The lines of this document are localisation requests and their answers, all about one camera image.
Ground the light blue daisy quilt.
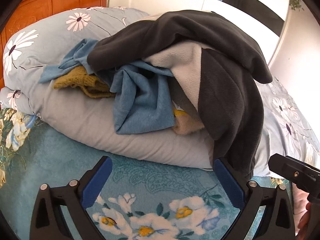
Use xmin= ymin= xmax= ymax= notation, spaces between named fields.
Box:
xmin=0 ymin=6 xmax=320 ymax=178

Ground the blue cotton garment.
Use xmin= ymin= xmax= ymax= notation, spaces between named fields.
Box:
xmin=39 ymin=38 xmax=175 ymax=135

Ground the beige yellow garment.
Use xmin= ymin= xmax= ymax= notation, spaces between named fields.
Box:
xmin=172 ymin=106 xmax=207 ymax=136

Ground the person's right hand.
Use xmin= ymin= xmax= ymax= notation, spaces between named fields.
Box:
xmin=296 ymin=201 xmax=320 ymax=240

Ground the mustard knit sweater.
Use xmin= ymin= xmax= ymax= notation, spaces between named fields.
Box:
xmin=53 ymin=66 xmax=116 ymax=98

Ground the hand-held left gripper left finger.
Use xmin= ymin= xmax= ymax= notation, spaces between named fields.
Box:
xmin=29 ymin=156 xmax=113 ymax=240

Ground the orange wooden headboard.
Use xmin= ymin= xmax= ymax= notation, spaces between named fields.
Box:
xmin=0 ymin=0 xmax=108 ymax=90

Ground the green plant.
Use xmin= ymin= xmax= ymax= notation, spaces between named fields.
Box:
xmin=289 ymin=0 xmax=305 ymax=12

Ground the dark and light grey fleece jacket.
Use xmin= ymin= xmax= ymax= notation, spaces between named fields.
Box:
xmin=87 ymin=10 xmax=273 ymax=179

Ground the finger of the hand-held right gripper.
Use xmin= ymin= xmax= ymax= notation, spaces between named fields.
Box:
xmin=268 ymin=154 xmax=320 ymax=188

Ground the teal floral blanket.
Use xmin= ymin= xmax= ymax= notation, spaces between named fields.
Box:
xmin=0 ymin=107 xmax=295 ymax=240

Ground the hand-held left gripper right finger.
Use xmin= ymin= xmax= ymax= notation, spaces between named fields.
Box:
xmin=213 ymin=157 xmax=297 ymax=240

